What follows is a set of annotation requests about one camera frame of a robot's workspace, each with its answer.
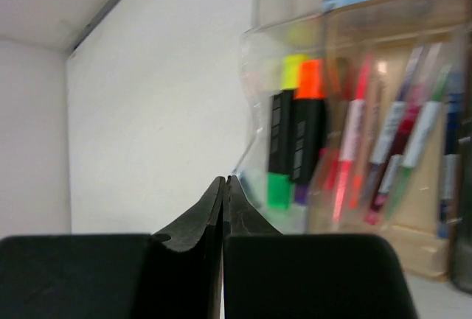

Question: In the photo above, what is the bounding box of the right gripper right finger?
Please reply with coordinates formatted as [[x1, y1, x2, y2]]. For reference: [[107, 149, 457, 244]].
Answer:
[[223, 176, 418, 318]]

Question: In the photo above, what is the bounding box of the pink gel pen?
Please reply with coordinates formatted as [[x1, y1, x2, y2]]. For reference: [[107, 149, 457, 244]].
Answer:
[[363, 43, 437, 225]]

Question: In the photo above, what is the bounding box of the clear plastic organizer box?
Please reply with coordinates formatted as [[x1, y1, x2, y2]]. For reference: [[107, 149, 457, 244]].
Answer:
[[235, 0, 471, 278]]

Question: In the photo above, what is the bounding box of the orange gel pen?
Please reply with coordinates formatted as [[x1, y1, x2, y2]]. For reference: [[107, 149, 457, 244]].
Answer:
[[333, 52, 373, 223]]

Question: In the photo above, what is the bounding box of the green highlighter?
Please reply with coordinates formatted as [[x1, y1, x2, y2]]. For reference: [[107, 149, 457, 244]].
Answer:
[[267, 172, 293, 211]]

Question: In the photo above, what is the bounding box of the purple highlighter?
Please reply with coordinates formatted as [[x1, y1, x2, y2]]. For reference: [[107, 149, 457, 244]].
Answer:
[[294, 185, 309, 206]]

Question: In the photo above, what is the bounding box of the yellow highlighter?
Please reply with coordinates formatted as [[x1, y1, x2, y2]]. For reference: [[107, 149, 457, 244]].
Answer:
[[268, 54, 309, 175]]

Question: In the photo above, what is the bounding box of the green gel pen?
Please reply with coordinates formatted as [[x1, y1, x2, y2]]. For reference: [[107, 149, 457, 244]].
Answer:
[[385, 63, 453, 222]]

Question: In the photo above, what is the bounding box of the blue glue jar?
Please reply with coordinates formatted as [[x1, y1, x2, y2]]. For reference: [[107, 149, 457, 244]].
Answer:
[[450, 136, 471, 294]]

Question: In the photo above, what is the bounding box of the orange highlighter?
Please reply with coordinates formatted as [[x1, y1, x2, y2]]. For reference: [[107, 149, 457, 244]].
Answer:
[[291, 59, 326, 185]]

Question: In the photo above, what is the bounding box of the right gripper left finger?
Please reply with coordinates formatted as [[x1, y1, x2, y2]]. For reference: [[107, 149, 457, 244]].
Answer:
[[1, 177, 225, 318]]

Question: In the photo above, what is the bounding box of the dark blue pen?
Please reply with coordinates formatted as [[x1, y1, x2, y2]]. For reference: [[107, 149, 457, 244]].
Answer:
[[437, 70, 465, 239]]

